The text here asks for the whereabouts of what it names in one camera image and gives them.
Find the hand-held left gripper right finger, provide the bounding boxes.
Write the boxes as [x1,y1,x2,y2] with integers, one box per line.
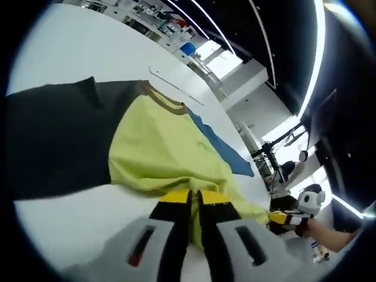
[197,190,297,282]

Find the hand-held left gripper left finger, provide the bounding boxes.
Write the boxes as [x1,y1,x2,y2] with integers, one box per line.
[63,189,192,282]

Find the yellow blue black garment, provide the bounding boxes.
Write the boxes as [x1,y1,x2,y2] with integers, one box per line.
[5,76,271,253]

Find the white strip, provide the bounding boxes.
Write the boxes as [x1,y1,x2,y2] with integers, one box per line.
[148,66,206,106]

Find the black monitor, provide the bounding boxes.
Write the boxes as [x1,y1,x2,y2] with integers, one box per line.
[302,89,338,140]

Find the long curved ceiling light strip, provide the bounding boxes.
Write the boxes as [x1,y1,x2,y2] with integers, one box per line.
[296,0,327,114]

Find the blue container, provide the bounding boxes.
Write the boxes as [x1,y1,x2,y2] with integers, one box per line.
[180,42,196,56]

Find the white workbench cabinets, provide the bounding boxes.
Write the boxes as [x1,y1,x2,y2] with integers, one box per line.
[117,0,194,59]

